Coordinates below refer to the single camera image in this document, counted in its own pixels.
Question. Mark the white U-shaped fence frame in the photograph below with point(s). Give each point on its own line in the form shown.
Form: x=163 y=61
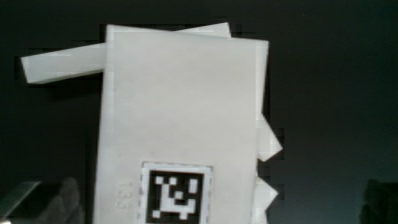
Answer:
x=64 y=65

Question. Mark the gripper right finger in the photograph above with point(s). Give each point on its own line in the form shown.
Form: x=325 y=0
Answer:
x=378 y=211

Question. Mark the white cabinet top block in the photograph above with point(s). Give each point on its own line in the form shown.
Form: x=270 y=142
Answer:
x=183 y=133

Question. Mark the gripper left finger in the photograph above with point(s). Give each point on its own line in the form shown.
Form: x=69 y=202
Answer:
x=42 y=203

